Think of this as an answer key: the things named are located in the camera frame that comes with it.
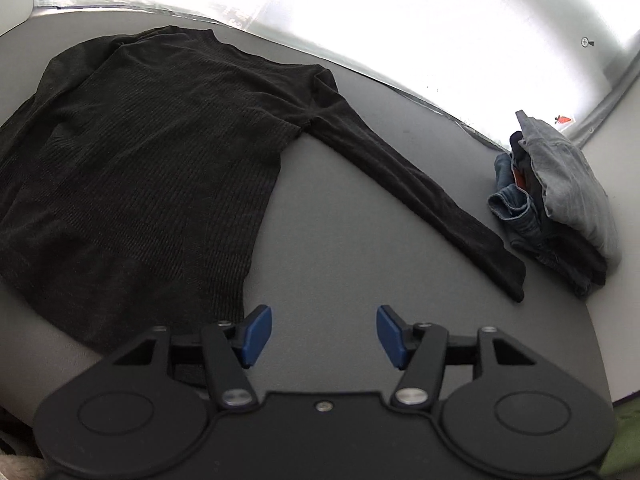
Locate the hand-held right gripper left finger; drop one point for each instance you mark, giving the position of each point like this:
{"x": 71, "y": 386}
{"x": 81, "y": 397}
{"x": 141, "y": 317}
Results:
{"x": 257, "y": 336}

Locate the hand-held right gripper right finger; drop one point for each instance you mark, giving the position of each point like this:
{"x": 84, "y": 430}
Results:
{"x": 391, "y": 336}

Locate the black ribbed sweater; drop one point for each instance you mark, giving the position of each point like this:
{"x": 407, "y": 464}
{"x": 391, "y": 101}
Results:
{"x": 150, "y": 160}

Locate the dark folded garment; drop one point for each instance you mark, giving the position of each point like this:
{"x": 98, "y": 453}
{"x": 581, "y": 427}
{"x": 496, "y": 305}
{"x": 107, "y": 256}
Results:
{"x": 575, "y": 256}

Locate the grey folded garment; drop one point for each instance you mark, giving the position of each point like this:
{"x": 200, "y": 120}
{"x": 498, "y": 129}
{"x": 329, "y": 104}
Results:
{"x": 575, "y": 185}

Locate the green cloth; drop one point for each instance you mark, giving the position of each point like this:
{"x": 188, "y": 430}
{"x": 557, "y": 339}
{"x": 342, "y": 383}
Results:
{"x": 622, "y": 440}

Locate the beige plush cloth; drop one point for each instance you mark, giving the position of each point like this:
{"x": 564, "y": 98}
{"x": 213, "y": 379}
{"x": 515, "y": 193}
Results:
{"x": 20, "y": 465}

